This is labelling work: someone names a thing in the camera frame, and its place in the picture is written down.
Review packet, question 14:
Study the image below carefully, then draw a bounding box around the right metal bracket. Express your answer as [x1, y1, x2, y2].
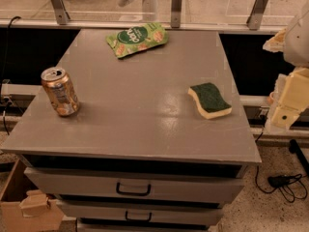
[246, 0, 268, 30]

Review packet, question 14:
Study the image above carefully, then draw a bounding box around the grey drawer cabinet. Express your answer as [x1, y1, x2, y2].
[3, 29, 261, 232]

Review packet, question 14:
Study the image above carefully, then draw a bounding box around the drawer black handle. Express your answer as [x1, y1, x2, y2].
[116, 182, 152, 196]
[125, 211, 153, 222]

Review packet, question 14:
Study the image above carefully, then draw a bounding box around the black cable bundle on floor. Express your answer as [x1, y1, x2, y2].
[254, 166, 309, 204]

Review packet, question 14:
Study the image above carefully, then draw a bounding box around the orange soda can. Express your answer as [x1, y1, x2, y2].
[41, 67, 79, 117]

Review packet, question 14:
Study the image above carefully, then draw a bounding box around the cardboard box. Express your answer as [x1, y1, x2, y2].
[1, 160, 64, 232]

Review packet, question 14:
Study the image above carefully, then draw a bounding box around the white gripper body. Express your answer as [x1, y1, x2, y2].
[267, 67, 309, 130]

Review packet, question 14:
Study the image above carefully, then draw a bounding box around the metal bracket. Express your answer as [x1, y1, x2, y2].
[50, 0, 70, 25]
[246, 0, 268, 30]
[170, 0, 183, 28]

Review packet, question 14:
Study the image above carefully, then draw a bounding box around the top drawer black handle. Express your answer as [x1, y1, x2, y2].
[116, 182, 152, 196]

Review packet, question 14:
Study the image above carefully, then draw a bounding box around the green yellow sponge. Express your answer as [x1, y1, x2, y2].
[187, 82, 232, 120]

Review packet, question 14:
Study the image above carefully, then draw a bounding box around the green rice chip bag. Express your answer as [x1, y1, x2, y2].
[105, 22, 168, 59]

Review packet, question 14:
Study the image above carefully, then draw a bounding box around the middle metal bracket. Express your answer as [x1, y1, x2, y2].
[170, 0, 183, 28]

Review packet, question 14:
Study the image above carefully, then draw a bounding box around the black cable at left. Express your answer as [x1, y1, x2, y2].
[0, 15, 22, 82]

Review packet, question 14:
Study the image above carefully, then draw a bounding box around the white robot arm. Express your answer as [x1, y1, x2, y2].
[263, 3, 309, 130]

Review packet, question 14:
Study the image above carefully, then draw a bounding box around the left metal bracket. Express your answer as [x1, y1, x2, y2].
[50, 0, 70, 25]

